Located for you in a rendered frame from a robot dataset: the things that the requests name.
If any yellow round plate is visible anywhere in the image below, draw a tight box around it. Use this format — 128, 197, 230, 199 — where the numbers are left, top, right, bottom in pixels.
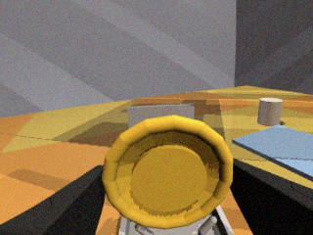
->
102, 115, 234, 230

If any light blue flat square mat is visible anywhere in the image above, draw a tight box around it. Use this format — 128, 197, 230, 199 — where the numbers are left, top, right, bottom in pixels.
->
232, 125, 313, 183

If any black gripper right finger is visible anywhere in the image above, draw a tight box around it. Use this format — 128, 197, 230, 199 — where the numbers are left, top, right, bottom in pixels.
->
230, 158, 313, 235

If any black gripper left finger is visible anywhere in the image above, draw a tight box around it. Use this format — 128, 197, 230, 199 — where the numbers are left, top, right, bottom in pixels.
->
0, 164, 106, 235

